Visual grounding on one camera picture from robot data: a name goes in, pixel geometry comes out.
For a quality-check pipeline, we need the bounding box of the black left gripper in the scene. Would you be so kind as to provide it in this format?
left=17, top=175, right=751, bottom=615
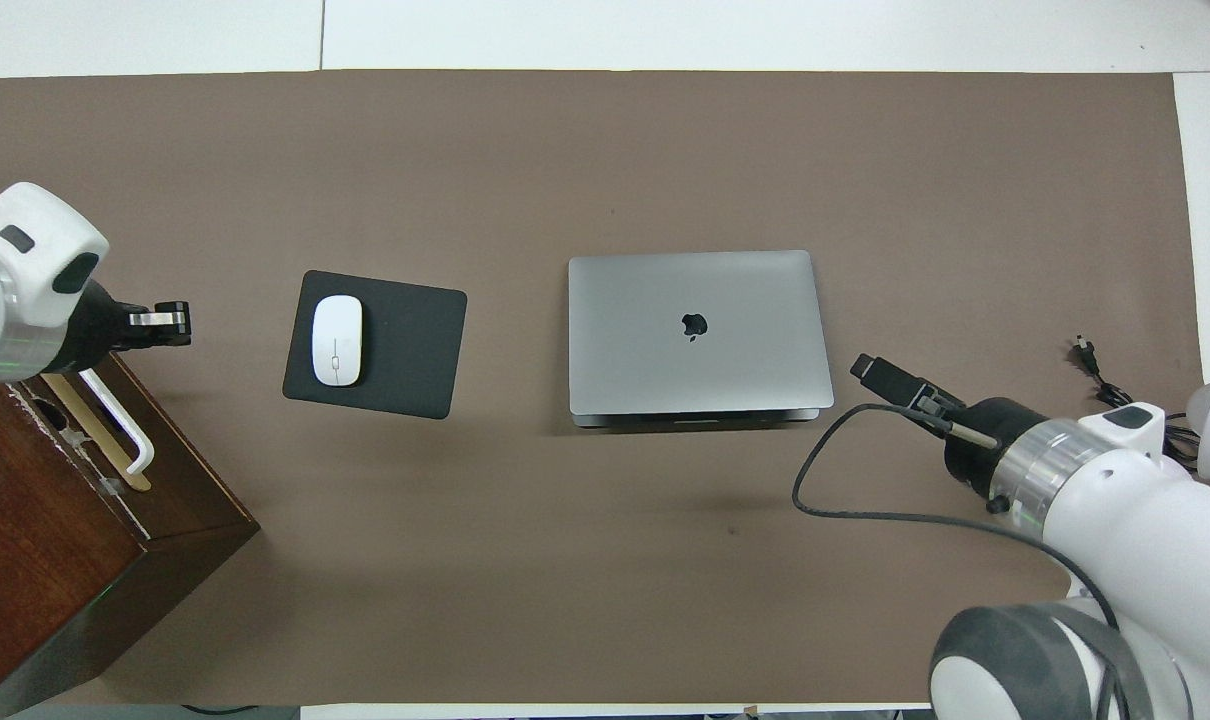
left=115, top=300, right=191, bottom=349

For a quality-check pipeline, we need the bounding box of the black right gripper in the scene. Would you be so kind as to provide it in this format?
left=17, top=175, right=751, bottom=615
left=850, top=353, right=966, bottom=431

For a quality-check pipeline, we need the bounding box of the silver laptop with apple logo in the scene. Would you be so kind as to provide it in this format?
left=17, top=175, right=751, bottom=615
left=567, top=250, right=835, bottom=429

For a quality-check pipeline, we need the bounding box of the white computer mouse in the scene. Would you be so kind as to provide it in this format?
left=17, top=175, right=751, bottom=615
left=311, top=294, right=364, bottom=388

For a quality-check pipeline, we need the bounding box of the black mouse pad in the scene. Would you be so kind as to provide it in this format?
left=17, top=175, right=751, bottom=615
left=282, top=270, right=468, bottom=421

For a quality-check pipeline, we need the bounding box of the dark brown wooden box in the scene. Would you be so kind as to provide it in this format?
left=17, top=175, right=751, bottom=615
left=0, top=352, right=261, bottom=720

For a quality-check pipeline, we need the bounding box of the brown table mat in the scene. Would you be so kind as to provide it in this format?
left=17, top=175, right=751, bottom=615
left=0, top=70, right=1210, bottom=706

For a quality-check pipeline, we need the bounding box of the white box handle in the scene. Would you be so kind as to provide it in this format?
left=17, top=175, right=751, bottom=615
left=77, top=368, right=156, bottom=476

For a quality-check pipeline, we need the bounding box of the brass handle backing plate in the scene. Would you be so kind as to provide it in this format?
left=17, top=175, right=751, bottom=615
left=40, top=372, right=153, bottom=493

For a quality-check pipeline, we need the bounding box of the black lamp power cable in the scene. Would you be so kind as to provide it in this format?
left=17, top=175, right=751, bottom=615
left=1073, top=337, right=1201, bottom=463

